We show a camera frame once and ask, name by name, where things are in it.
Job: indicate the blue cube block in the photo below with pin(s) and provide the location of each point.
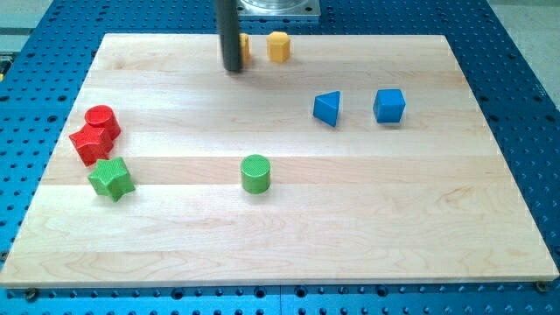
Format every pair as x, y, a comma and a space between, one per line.
389, 105

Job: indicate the red star block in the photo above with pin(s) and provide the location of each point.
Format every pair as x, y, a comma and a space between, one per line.
92, 143

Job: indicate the blue perforated metal table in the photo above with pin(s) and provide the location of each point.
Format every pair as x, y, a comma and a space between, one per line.
45, 78

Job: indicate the green cylinder block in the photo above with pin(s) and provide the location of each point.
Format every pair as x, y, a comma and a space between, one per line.
255, 174

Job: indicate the blue triangle block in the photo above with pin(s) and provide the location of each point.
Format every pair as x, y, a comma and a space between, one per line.
326, 107

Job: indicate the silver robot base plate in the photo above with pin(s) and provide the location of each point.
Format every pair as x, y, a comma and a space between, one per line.
279, 8

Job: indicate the green star block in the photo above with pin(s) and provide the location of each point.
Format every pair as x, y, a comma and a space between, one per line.
111, 178

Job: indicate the light wooden board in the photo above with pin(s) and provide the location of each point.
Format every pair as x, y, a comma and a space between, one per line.
427, 200

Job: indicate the yellow hexagon block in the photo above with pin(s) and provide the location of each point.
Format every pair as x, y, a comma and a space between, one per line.
278, 46

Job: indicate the red cylinder block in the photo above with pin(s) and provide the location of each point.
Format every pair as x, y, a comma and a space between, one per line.
103, 116

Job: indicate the yellow block behind stick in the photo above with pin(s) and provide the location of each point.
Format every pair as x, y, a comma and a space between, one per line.
245, 48

